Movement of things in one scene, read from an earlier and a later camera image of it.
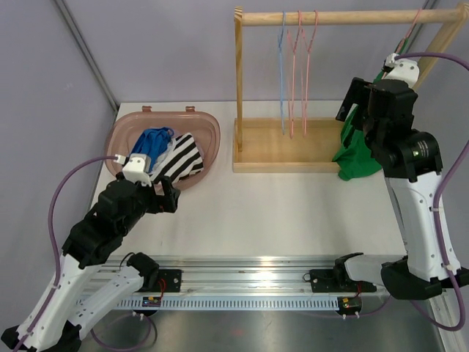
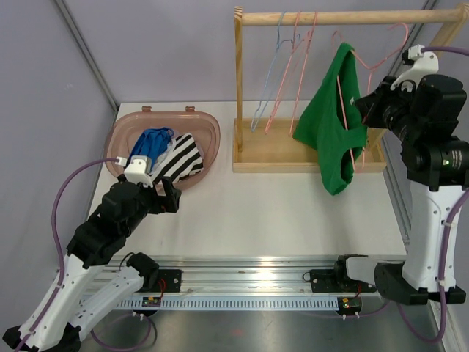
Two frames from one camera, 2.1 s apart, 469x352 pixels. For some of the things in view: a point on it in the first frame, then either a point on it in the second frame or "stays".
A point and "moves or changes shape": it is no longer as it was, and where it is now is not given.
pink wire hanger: x=409 y=31 -> x=337 y=38
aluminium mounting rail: x=239 y=274 stays
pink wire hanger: x=291 y=58 -> x=284 y=76
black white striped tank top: x=182 y=158 stays
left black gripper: x=168 y=202 stays
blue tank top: x=151 y=141 stays
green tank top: x=355 y=157 moves or changes shape
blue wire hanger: x=281 y=42 -> x=279 y=45
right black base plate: x=337 y=281 stays
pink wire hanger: x=308 y=52 -> x=301 y=86
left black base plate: x=168 y=281 stays
